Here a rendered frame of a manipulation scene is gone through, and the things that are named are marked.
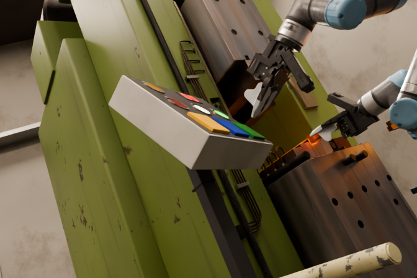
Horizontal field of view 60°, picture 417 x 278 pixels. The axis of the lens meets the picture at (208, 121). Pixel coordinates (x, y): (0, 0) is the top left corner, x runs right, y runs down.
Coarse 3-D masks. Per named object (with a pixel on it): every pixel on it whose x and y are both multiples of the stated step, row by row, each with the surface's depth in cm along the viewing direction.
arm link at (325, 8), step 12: (312, 0) 83; (324, 0) 80; (336, 0) 77; (348, 0) 75; (360, 0) 76; (372, 0) 79; (312, 12) 83; (324, 12) 79; (336, 12) 76; (348, 12) 76; (360, 12) 77; (372, 12) 81; (324, 24) 82; (336, 24) 78; (348, 24) 77
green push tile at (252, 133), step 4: (236, 124) 92; (240, 124) 95; (240, 128) 91; (244, 128) 92; (248, 128) 95; (248, 132) 90; (252, 132) 92; (256, 132) 96; (252, 136) 89; (256, 136) 91; (260, 136) 93
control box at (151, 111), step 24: (120, 96) 82; (144, 96) 78; (168, 96) 85; (192, 96) 106; (144, 120) 78; (168, 120) 74; (192, 120) 73; (168, 144) 74; (192, 144) 70; (216, 144) 72; (240, 144) 81; (264, 144) 92; (192, 168) 70; (216, 168) 78; (240, 168) 88
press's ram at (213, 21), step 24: (192, 0) 150; (216, 0) 150; (240, 0) 159; (192, 24) 152; (216, 24) 140; (240, 24) 148; (264, 24) 158; (216, 48) 142; (240, 48) 140; (264, 48) 148; (216, 72) 144
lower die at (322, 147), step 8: (304, 144) 128; (312, 144) 130; (320, 144) 132; (328, 144) 135; (288, 152) 125; (296, 152) 124; (312, 152) 128; (320, 152) 130; (328, 152) 132; (288, 160) 126; (272, 168) 132; (264, 176) 136
